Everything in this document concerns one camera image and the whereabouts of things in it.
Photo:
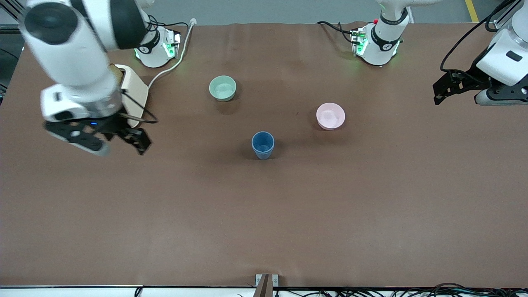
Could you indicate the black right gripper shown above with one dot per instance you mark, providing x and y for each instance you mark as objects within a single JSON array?
[{"x": 112, "y": 125}]

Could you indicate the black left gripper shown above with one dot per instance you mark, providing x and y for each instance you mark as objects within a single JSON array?
[{"x": 467, "y": 80}]

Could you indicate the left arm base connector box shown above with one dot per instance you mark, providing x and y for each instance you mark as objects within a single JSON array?
[{"x": 359, "y": 41}]

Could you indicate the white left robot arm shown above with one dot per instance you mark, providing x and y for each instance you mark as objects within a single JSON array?
[{"x": 381, "y": 45}]

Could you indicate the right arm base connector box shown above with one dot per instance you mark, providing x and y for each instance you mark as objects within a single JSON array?
[{"x": 171, "y": 45}]

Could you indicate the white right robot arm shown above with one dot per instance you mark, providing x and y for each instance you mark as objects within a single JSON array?
[{"x": 74, "y": 62}]

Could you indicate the cream white toaster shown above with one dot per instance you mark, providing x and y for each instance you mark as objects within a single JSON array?
[{"x": 138, "y": 90}]

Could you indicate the brown bread slice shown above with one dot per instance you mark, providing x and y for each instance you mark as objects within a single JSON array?
[{"x": 117, "y": 72}]

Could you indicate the green bowl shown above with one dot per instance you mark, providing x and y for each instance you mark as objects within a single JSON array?
[{"x": 222, "y": 88}]

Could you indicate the pink bowl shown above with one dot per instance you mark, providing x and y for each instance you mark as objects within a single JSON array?
[{"x": 330, "y": 116}]

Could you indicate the brown table cover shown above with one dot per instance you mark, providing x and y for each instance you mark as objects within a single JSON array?
[{"x": 264, "y": 227}]

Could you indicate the aluminium frame profile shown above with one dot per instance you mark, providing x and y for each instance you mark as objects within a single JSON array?
[
  {"x": 504, "y": 18},
  {"x": 8, "y": 29}
]

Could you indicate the grey metal bracket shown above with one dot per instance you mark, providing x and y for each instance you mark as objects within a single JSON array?
[{"x": 274, "y": 280}]

